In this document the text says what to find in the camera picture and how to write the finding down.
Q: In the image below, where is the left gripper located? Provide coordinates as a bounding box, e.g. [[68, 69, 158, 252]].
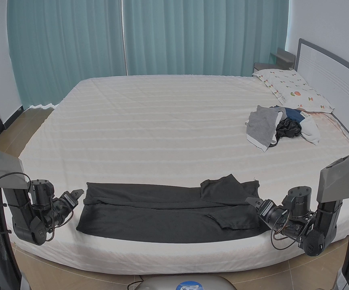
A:
[[51, 188, 85, 223]]

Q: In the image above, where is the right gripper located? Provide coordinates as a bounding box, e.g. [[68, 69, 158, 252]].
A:
[[245, 196, 287, 226]]

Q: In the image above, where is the black T-shirt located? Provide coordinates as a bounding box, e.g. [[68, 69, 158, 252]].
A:
[[76, 174, 273, 243]]

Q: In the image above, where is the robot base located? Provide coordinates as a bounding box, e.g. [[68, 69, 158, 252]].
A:
[[135, 275, 234, 290]]

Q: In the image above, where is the pile of clothes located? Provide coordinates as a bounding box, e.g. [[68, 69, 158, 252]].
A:
[[245, 105, 321, 153]]

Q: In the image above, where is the bed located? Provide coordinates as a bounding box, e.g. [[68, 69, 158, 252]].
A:
[[10, 38, 349, 275]]

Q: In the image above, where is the white printed pillow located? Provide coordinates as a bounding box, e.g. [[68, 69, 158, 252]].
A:
[[252, 68, 334, 113]]

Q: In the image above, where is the grey bedside table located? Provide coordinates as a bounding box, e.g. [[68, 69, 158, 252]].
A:
[[253, 48, 296, 71]]

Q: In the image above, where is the blue-green curtain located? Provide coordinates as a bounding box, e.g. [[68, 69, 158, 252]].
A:
[[8, 0, 128, 109], [123, 0, 290, 77]]

